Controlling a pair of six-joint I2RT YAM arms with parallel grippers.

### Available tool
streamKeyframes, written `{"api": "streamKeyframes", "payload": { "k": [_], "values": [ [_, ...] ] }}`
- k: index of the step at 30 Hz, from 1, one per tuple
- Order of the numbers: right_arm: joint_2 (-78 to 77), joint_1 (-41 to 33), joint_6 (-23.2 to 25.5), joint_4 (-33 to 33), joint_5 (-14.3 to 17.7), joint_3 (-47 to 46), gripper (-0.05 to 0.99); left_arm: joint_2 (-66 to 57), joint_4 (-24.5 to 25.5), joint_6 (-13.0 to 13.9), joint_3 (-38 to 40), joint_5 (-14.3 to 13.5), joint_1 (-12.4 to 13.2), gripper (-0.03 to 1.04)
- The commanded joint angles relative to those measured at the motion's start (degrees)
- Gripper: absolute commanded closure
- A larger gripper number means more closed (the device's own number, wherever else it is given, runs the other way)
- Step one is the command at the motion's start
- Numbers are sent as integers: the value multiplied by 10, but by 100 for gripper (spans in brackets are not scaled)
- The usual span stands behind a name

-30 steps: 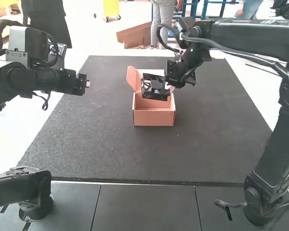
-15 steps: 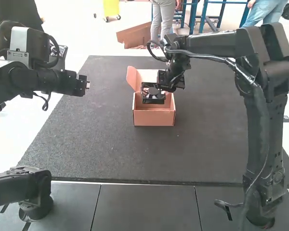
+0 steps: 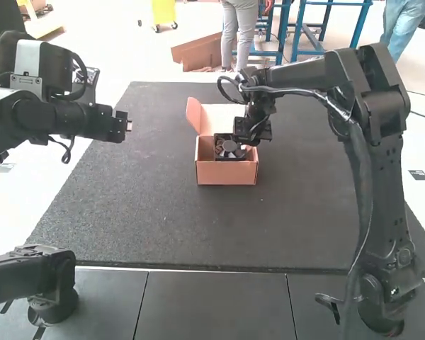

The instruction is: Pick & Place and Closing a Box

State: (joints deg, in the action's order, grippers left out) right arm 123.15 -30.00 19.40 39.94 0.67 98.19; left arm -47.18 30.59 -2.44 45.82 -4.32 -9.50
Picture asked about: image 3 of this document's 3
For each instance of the cardboard box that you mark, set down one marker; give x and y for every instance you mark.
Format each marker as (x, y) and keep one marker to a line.
(226, 173)

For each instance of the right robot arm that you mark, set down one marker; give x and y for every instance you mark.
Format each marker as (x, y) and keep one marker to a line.
(375, 106)

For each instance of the black square fan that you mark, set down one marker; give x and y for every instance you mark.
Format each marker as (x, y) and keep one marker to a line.
(228, 146)

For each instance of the brown cardboard sheet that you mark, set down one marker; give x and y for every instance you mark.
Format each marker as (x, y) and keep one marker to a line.
(195, 53)

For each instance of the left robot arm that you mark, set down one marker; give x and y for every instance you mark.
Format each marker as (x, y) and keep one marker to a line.
(32, 117)

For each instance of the dark base panel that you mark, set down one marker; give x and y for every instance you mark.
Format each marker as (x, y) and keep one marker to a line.
(106, 304)
(304, 315)
(216, 308)

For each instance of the small dark sticker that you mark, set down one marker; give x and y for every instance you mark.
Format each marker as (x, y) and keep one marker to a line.
(418, 175)

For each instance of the person's legs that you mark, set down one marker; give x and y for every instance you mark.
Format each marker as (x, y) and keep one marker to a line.
(239, 35)
(400, 28)

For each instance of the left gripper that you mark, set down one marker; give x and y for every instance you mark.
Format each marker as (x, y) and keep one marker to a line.
(104, 122)

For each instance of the yellow wheeled cart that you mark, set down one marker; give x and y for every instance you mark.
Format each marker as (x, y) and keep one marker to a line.
(163, 12)

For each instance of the black mat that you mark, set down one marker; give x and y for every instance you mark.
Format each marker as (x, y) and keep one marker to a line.
(145, 212)

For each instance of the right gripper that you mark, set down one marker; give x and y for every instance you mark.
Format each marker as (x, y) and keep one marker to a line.
(262, 132)

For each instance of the yellow wooden rack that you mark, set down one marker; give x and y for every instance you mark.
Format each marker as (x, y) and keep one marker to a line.
(47, 30)

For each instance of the blue table frame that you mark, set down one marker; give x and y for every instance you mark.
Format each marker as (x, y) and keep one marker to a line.
(284, 21)
(302, 28)

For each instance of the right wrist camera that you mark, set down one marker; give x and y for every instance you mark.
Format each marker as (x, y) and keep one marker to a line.
(241, 125)

